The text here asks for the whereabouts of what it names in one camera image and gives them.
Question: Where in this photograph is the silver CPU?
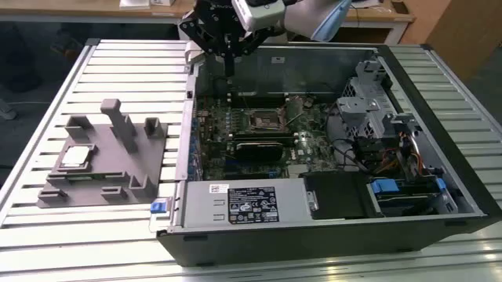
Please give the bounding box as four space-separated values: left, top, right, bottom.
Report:
61 146 92 166

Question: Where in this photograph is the grey case latch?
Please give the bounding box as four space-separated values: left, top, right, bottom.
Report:
183 41 206 65

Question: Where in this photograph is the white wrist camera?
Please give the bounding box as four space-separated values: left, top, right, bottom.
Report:
231 0 292 32

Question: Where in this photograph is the grey power supply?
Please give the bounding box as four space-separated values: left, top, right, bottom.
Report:
167 179 315 233

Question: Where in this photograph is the green RAM stick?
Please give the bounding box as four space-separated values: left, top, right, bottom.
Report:
64 173 110 180

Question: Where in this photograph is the wooden desk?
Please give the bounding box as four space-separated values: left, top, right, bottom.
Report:
0 0 417 45

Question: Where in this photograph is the wooden cabinet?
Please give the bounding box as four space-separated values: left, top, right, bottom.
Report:
399 0 502 85

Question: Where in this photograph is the black graphics card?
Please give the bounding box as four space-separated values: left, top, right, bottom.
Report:
234 142 284 162

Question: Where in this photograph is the metal drive cage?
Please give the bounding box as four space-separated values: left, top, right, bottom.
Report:
335 60 423 140

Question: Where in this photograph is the green motherboard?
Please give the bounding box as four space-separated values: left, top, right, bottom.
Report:
194 93 342 182

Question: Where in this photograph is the black plastic shroud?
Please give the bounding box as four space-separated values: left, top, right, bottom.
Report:
299 172 385 221

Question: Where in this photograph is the blue disk carrier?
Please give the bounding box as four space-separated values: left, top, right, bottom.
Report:
367 177 401 197

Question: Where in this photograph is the thin wire locking lever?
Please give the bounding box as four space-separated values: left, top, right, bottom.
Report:
286 110 306 125
239 93 254 116

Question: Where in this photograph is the grey parts rack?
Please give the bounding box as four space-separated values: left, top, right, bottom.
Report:
35 98 170 209

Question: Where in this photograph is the CPU socket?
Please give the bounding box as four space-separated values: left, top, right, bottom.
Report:
244 108 290 132

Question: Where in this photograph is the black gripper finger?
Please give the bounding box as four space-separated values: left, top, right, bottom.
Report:
178 10 231 78
230 26 272 78

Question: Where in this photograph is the orange yellow wire bundle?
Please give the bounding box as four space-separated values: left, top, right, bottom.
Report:
406 132 429 177

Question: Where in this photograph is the black PC case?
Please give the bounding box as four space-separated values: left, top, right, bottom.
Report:
155 41 502 268

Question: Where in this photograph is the blue case latch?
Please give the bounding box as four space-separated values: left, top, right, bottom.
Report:
151 198 170 214

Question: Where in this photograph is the silver chipset heatsink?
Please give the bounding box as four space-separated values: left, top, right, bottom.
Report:
288 164 311 177

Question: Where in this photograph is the grey stand foot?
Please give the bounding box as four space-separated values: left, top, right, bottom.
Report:
0 98 17 120

